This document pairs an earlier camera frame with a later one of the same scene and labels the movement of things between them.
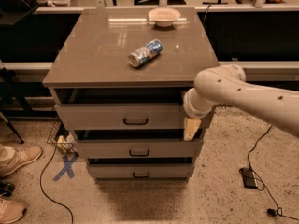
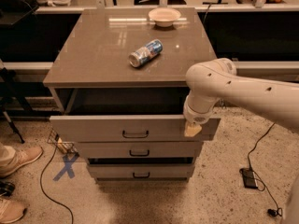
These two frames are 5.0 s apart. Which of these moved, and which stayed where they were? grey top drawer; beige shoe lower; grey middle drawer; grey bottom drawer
Moved: grey top drawer
Stayed: grey bottom drawer; grey middle drawer; beige shoe lower
